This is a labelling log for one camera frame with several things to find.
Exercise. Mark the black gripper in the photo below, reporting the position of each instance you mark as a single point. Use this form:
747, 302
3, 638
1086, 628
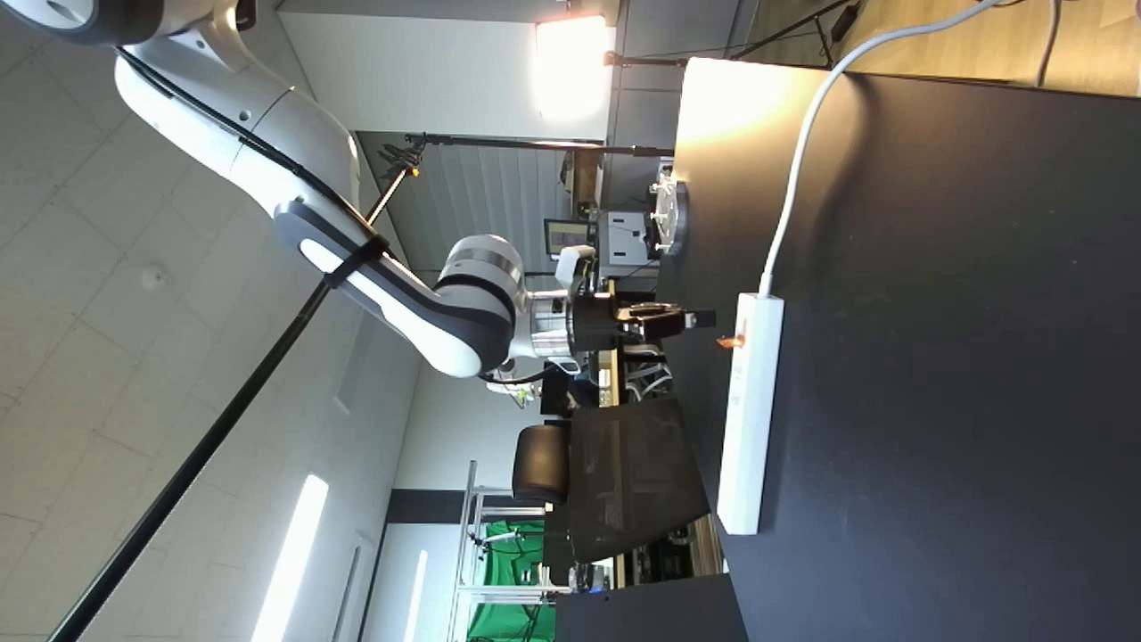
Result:
611, 324

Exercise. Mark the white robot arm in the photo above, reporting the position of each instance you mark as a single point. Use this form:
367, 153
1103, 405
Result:
189, 75

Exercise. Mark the grey box device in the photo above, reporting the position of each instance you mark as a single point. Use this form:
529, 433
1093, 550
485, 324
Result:
617, 235

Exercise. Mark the white power strip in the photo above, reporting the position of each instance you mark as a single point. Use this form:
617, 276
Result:
749, 412

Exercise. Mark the round white plate object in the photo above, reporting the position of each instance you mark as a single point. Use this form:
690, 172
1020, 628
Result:
673, 212

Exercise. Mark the black office chair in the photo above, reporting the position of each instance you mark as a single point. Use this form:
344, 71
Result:
623, 481

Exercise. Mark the green bins on rack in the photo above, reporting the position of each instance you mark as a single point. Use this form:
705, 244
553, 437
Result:
512, 554

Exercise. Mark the black diagonal pole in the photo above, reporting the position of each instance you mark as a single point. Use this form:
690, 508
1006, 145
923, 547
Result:
106, 581

